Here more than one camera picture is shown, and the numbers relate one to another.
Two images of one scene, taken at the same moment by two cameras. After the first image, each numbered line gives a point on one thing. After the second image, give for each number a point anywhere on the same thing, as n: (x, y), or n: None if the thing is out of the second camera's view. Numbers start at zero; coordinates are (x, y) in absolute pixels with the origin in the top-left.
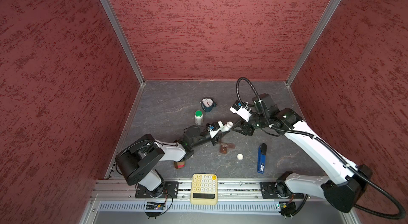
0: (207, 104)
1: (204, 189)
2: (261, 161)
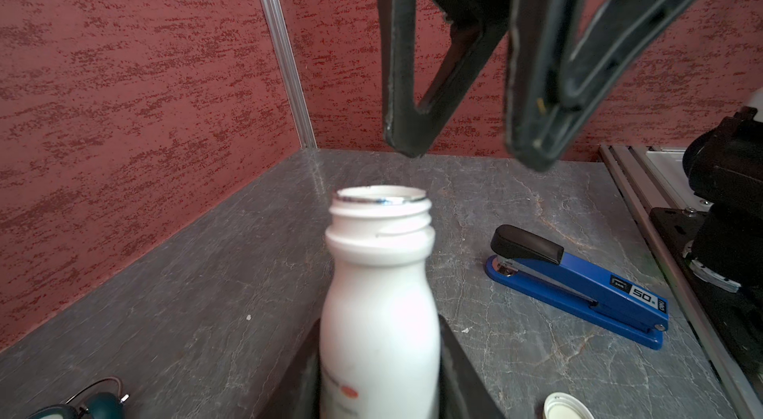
0: (105, 405)
1: None
2: (539, 268)
